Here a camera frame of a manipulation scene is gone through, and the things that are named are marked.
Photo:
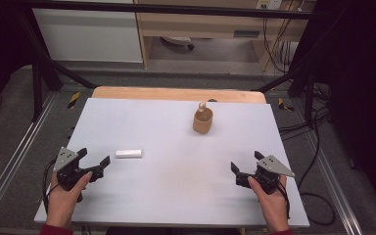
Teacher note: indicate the black metal crossbar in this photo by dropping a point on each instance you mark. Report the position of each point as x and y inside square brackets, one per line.
[176, 9]

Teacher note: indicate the yellow black floor tape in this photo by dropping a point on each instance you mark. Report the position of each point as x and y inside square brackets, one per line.
[73, 100]
[284, 105]

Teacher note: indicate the dark curtain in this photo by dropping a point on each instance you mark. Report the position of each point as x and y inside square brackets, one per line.
[365, 91]
[0, 49]

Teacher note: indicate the white rectangular eraser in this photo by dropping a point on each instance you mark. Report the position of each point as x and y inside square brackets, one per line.
[129, 153]

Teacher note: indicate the wooden table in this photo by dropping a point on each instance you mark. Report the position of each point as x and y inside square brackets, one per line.
[176, 94]

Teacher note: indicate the white cabinet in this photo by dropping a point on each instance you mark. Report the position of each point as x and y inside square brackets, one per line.
[88, 36]

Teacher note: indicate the person's left hand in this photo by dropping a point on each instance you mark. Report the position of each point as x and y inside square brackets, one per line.
[62, 204]

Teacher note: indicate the black metal stand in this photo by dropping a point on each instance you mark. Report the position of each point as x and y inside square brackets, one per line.
[308, 81]
[37, 84]

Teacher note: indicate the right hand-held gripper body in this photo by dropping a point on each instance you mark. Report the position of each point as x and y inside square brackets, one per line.
[271, 169]

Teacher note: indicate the white wall socket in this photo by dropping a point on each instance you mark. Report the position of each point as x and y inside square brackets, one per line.
[269, 4]

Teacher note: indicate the office chair wheel base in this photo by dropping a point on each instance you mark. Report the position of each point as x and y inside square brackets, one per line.
[179, 41]

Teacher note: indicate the aluminium floor rail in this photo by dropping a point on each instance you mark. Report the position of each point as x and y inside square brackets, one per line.
[16, 153]
[334, 182]

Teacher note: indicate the person's right hand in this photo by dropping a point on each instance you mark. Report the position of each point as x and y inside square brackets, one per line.
[272, 205]

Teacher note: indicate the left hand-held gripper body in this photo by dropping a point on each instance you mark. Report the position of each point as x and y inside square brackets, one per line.
[66, 157]

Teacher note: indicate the small beige figurine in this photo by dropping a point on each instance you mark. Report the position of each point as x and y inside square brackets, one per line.
[202, 106]

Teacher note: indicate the brown cup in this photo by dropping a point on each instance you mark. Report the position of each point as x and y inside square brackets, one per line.
[203, 122]

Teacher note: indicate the light wooden desk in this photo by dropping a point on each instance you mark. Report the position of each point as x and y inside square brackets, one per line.
[205, 24]

